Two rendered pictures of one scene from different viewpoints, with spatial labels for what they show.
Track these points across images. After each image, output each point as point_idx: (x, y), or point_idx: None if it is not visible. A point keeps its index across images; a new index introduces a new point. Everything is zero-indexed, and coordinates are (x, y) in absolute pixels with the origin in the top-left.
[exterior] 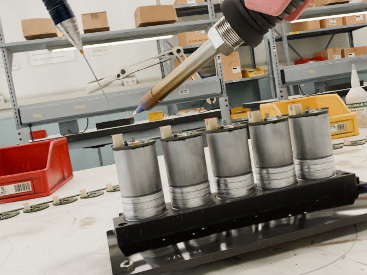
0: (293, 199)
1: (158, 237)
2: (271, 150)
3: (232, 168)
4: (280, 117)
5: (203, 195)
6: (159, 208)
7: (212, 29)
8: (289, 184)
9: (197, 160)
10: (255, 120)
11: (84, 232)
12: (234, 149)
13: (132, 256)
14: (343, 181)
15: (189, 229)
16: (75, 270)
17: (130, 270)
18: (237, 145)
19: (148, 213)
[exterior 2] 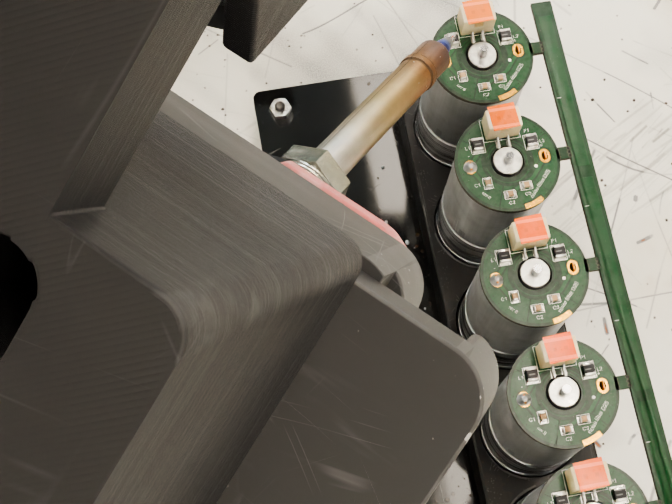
0: (470, 449)
1: (400, 157)
2: (498, 392)
3: (468, 294)
4: (541, 420)
5: (447, 237)
6: (430, 147)
7: (290, 153)
8: (486, 441)
9: (456, 208)
10: (536, 352)
11: (629, 4)
12: (474, 292)
13: (326, 115)
14: None
15: (416, 217)
16: (402, 26)
17: (271, 115)
18: (477, 299)
19: (417, 128)
